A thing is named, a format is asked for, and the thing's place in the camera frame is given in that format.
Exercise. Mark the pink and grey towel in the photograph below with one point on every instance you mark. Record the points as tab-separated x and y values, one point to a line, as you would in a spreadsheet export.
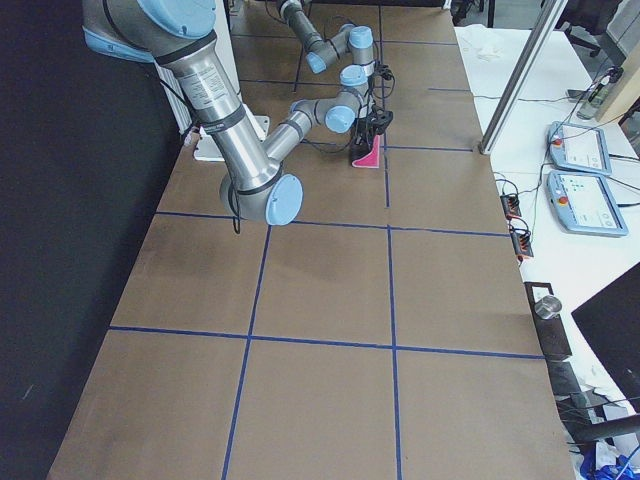
371	159

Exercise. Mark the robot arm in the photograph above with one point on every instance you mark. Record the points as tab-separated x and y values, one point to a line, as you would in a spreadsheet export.
123	29
353	109

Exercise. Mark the far blue teach pendant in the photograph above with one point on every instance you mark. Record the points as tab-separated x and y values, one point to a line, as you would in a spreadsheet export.
578	148

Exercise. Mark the blue teach pendant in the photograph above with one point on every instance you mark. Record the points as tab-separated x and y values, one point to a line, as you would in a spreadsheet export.
583	204
578	148

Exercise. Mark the near blue teach pendant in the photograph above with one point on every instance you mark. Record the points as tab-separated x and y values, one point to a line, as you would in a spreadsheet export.
583	204

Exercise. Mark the small metal cup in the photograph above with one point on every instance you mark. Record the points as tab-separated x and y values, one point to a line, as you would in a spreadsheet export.
547	307

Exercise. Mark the black tray on table edge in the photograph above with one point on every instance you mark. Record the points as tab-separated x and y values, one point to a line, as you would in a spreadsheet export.
551	334

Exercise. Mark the black monitor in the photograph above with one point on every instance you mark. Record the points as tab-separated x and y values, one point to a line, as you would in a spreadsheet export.
609	322

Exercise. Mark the black power strip with cables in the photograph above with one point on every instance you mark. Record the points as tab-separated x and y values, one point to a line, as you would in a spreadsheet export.
511	205

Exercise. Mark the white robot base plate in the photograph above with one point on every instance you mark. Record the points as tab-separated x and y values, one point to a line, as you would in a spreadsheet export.
197	50

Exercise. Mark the aluminium frame post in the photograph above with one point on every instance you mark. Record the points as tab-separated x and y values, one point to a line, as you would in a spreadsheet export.
544	26

